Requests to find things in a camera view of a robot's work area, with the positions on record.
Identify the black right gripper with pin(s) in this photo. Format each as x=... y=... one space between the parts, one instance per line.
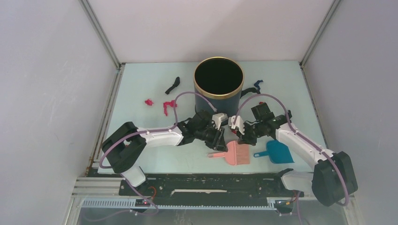
x=245 y=138

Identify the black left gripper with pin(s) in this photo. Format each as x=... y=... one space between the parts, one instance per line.
x=218 y=142

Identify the pink hand brush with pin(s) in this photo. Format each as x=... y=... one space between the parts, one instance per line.
x=236 y=154

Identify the blue dustpan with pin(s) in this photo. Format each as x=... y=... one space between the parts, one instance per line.
x=277 y=152

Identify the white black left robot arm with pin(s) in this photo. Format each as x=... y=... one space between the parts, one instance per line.
x=123 y=148

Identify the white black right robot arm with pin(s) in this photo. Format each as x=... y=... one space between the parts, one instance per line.
x=332 y=177

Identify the black paper scrap by bin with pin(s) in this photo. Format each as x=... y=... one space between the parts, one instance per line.
x=249 y=90

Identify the blue paper scrap far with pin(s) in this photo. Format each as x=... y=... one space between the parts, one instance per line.
x=257 y=84

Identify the large pink paper scrap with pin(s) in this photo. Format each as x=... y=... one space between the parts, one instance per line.
x=168 y=104

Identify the dark blue gold-rimmed bin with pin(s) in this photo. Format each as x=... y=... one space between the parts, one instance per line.
x=220 y=80

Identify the small electronics board right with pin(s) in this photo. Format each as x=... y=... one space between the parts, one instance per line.
x=284 y=203

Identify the small electronics board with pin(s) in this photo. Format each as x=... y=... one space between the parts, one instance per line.
x=141 y=203
x=284 y=203

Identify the black paper scrap far left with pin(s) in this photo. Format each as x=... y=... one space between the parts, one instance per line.
x=173 y=86

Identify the small pink paper scrap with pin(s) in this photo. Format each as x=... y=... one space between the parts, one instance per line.
x=148 y=102

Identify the small electronics board left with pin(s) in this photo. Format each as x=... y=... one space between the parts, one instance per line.
x=141 y=203

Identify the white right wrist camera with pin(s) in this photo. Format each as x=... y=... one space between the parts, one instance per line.
x=236 y=123

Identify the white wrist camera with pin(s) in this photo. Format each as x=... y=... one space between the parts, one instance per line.
x=220 y=119
x=236 y=123

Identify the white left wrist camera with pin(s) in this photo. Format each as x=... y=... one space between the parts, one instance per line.
x=220 y=119

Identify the black mounting base plate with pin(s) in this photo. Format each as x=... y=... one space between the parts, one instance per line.
x=212 y=200

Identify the right aluminium frame post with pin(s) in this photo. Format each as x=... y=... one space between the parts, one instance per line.
x=321 y=29

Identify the aluminium frame post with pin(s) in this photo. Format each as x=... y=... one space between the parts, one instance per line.
x=321 y=29
x=87 y=7

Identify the left aluminium frame post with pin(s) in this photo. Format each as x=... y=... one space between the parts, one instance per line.
x=87 y=7

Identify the aluminium front rail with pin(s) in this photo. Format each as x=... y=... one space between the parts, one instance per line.
x=93 y=184

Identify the grey slotted cable duct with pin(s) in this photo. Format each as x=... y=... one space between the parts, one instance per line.
x=130 y=204

